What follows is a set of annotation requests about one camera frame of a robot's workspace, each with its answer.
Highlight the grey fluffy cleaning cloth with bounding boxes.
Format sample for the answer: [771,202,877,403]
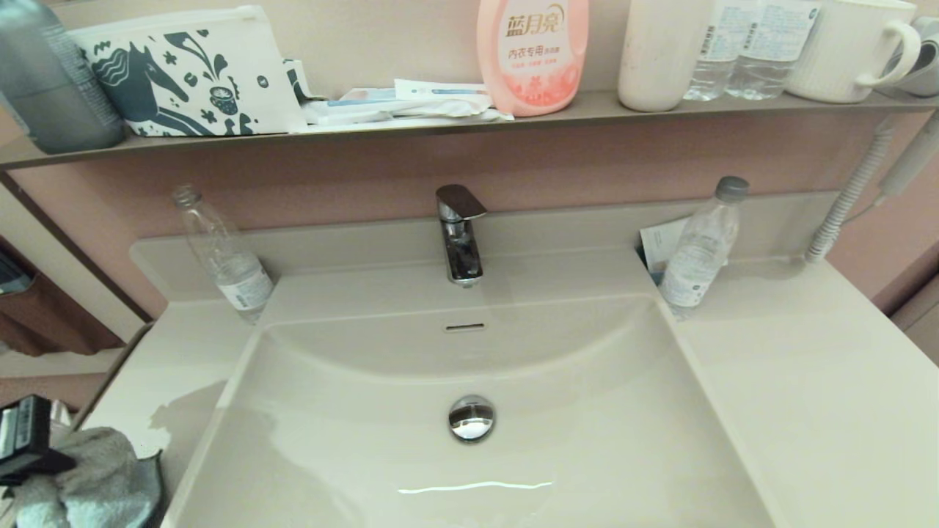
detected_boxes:
[13,427,166,528]

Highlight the chrome faucet lever handle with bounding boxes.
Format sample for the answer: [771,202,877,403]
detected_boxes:
[436,184,488,222]

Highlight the chrome faucet body spout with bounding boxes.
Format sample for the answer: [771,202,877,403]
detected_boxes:
[440,216,485,288]

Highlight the white ceramic sink basin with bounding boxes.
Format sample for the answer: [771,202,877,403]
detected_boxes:
[22,192,939,528]

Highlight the clear capless water bottle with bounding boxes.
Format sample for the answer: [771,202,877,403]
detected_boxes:
[172,183,276,325]

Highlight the dark grey bottle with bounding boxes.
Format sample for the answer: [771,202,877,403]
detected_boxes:
[0,0,127,155]

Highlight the white horse print pouch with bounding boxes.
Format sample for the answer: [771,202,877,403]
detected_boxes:
[67,5,307,138]

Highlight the chrome drain stopper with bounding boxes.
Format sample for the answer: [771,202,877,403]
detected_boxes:
[448,395,497,443]

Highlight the small white patterned pouch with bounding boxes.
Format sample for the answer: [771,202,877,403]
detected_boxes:
[282,58,314,103]

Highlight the white blue sachet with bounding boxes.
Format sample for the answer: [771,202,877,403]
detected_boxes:
[339,87,401,108]

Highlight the white toothbrush packet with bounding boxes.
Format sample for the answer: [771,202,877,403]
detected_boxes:
[395,78,491,100]

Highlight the pink detergent bottle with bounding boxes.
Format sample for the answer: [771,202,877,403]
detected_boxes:
[476,0,590,117]

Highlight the white paper card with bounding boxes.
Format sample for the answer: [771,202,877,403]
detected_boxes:
[639,217,692,287]

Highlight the clear bottle grey cap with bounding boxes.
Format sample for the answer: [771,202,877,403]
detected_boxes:
[657,176,750,320]

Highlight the beige tumbler cup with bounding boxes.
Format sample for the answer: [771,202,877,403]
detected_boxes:
[617,0,716,113]

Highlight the clear labelled water bottle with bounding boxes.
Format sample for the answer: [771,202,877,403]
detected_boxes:
[726,0,820,100]
[683,0,764,102]

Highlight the white ribbed mug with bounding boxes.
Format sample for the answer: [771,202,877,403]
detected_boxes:
[785,0,922,104]

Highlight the grey wall shelf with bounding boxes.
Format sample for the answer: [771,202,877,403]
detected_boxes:
[0,89,939,173]

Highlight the white coiled cord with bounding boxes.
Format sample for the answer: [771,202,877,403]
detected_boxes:
[803,121,896,265]

